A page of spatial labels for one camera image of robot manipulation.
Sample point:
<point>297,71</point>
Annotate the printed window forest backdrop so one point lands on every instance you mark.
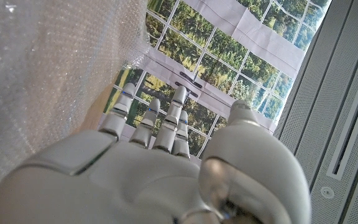
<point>222,46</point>

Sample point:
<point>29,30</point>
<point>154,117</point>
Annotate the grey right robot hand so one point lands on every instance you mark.
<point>135,186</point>

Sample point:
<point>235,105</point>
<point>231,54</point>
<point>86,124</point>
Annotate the white ceiling vent slot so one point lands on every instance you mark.
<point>350,140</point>

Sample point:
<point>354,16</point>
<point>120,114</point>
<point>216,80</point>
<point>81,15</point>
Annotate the clear bubble wrap sheet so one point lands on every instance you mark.
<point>42,62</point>

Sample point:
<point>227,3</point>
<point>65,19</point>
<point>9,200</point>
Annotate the round white ceiling fixture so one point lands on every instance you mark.
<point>327,192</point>

